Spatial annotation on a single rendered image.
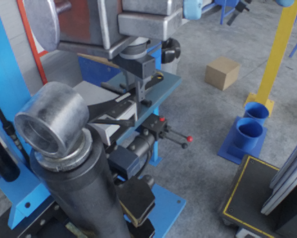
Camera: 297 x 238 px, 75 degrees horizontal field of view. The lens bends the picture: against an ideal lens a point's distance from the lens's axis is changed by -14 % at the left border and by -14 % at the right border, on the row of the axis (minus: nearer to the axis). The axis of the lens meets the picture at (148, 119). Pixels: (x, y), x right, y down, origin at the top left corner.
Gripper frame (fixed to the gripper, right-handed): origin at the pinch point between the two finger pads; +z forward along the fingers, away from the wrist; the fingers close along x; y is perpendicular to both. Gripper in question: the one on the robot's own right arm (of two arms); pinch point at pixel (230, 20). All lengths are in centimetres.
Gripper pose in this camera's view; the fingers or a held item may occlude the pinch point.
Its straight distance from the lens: 141.7
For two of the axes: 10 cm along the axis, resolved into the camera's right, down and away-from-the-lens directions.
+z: -3.9, 6.1, 6.9
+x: 4.3, -5.4, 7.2
